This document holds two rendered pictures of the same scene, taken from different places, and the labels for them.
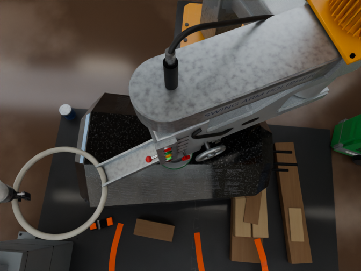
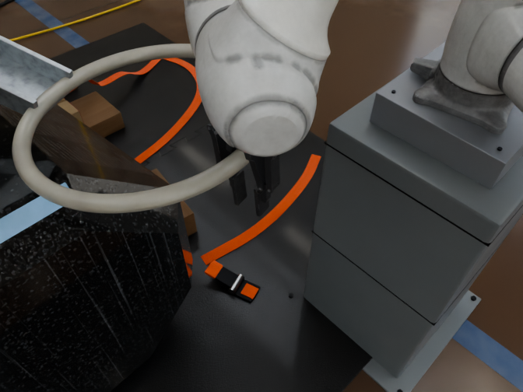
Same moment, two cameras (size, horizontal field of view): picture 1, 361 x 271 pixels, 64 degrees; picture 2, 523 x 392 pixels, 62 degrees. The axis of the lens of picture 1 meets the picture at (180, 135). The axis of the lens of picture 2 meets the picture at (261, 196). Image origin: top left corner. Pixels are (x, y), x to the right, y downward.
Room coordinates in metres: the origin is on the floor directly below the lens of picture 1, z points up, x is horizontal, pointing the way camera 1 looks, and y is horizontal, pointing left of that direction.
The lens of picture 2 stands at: (0.44, 1.24, 1.41)
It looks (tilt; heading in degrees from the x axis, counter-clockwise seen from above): 49 degrees down; 224
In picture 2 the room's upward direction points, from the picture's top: straight up
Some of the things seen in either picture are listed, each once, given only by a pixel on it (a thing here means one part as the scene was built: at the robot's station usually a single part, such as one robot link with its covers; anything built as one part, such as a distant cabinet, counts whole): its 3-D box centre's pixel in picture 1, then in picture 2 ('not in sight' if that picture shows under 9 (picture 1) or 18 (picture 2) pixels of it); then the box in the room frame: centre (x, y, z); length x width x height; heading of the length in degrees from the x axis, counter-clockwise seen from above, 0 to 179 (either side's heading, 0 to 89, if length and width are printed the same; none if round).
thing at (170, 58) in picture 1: (171, 70); not in sight; (0.39, 0.03, 1.76); 0.04 x 0.04 x 0.17
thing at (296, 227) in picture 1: (295, 224); not in sight; (0.00, -0.93, 0.10); 0.25 x 0.10 x 0.01; 1
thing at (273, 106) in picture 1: (257, 97); not in sight; (0.53, -0.33, 1.28); 0.74 x 0.23 x 0.49; 114
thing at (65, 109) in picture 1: (67, 112); not in sight; (0.87, 0.99, 0.08); 0.10 x 0.10 x 0.13
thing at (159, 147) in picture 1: (166, 151); not in sight; (0.26, 0.05, 1.35); 0.08 x 0.03 x 0.28; 114
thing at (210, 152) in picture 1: (207, 146); not in sight; (0.33, -0.13, 1.18); 0.15 x 0.10 x 0.15; 114
